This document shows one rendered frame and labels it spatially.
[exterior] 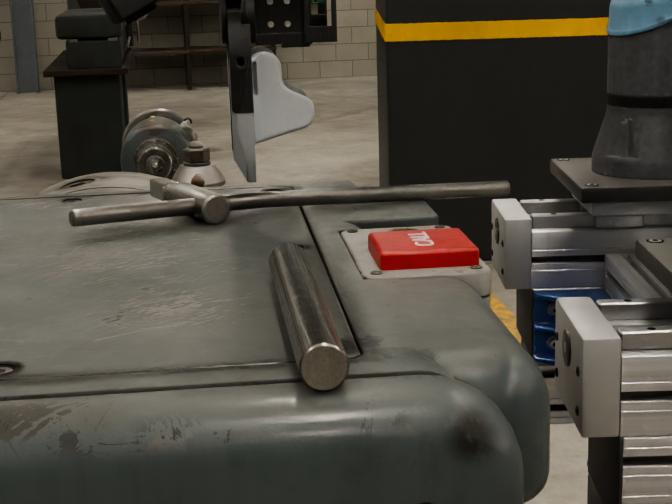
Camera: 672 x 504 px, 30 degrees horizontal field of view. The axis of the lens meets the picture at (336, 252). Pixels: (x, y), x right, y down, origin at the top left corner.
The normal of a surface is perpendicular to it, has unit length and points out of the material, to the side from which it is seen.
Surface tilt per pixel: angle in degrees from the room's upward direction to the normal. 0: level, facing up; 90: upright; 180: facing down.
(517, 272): 90
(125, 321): 0
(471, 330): 0
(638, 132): 73
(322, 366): 90
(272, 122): 83
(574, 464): 0
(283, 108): 83
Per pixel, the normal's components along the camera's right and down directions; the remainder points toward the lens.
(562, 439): -0.03, -0.97
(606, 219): 0.00, 0.23
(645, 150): -0.32, -0.07
